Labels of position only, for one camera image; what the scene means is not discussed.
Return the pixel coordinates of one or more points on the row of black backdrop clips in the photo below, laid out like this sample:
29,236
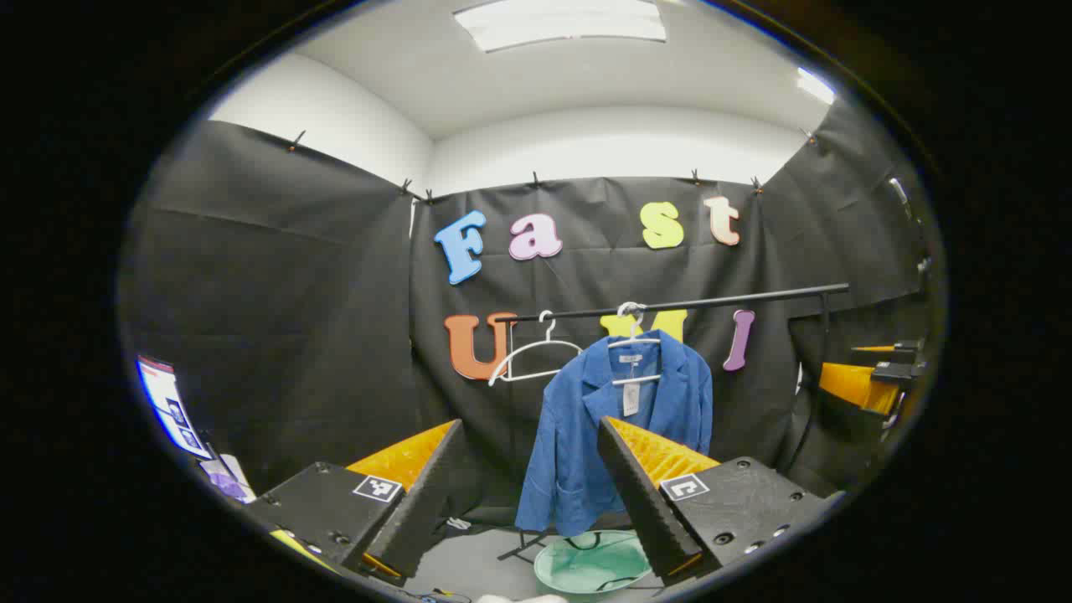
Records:
295,140

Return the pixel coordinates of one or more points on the blue jacket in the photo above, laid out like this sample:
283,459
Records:
569,435

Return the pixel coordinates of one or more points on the laptop screen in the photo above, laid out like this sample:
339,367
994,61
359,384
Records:
167,402

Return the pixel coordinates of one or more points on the black clothes rack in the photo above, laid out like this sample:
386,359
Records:
737,300

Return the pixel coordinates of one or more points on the green laundry hamper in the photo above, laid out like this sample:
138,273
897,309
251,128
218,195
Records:
586,569

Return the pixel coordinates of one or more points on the ceiling light panel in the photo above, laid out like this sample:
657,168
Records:
816,85
561,21

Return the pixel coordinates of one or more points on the black backdrop cloth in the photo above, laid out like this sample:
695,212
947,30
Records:
293,293

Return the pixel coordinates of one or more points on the white clothes hanger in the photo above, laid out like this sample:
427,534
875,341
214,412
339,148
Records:
549,335
636,341

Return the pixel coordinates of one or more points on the purple and white packet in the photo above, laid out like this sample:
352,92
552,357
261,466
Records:
228,481

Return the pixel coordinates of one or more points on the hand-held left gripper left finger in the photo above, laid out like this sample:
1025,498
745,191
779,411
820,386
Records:
427,502

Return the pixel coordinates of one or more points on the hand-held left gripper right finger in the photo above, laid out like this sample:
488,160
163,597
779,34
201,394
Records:
641,494

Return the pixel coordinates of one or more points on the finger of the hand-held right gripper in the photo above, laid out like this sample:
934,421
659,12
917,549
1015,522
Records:
875,347
854,385

